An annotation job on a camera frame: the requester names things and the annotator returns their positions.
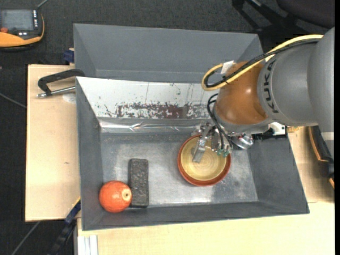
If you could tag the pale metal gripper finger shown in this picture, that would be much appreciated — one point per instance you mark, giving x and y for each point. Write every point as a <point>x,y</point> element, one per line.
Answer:
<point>199,154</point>
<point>196,147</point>

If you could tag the grey metal bin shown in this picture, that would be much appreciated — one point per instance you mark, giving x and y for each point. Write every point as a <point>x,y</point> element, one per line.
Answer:
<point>159,52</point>

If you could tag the black cylinder on white bracket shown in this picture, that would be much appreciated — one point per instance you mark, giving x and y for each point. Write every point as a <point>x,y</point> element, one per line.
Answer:
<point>276,129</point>

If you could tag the red bowl with yellow inside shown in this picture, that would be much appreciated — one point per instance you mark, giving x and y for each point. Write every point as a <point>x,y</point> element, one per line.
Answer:
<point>205,174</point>

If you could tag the pale wood flat board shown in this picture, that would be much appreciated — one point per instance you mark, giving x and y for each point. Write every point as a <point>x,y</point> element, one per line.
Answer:
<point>50,142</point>

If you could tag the orange round fruit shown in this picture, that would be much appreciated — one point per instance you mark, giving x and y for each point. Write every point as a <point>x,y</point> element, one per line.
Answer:
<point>114,196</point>

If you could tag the dark green flat block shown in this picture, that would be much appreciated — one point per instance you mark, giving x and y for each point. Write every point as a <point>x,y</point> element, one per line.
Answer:
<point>138,182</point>

